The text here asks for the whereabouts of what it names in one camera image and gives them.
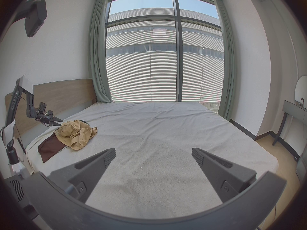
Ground window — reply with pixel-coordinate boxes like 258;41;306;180
105;0;224;111

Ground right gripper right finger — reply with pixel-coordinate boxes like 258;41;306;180
191;148;257;203

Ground tan shorts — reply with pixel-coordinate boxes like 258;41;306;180
55;119;98;150

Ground round white mirror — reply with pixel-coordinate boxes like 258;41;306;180
294;75;307;102

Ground brown shorts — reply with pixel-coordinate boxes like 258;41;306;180
38;132;67;163

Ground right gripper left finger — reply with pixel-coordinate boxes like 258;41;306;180
49;148;116;203

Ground grey side table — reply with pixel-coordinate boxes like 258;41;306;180
272;100;307;147

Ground bed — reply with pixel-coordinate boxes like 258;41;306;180
5;79;279;219

